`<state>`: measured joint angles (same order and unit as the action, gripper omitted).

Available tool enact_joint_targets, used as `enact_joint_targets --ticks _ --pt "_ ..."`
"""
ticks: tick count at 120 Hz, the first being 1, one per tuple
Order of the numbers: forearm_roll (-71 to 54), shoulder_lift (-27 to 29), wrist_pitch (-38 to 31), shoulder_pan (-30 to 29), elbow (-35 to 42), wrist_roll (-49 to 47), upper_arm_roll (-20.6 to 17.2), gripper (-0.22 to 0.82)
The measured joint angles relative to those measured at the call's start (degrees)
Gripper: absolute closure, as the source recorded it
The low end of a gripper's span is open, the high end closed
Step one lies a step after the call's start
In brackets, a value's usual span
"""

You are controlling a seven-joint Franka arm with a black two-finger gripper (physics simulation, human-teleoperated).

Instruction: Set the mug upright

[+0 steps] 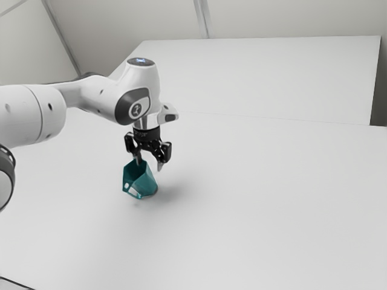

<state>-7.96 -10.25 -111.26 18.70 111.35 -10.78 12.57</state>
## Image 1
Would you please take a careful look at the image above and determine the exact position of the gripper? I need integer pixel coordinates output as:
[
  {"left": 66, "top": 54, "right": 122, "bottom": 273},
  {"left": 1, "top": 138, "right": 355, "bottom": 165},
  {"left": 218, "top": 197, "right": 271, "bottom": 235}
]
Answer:
[{"left": 123, "top": 126, "right": 173, "bottom": 172}]

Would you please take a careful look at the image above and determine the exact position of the teal faceted mug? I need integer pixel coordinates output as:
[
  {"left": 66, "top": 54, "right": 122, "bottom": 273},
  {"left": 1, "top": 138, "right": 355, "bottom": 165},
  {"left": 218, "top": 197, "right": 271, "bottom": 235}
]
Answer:
[{"left": 122, "top": 159, "right": 158, "bottom": 200}]

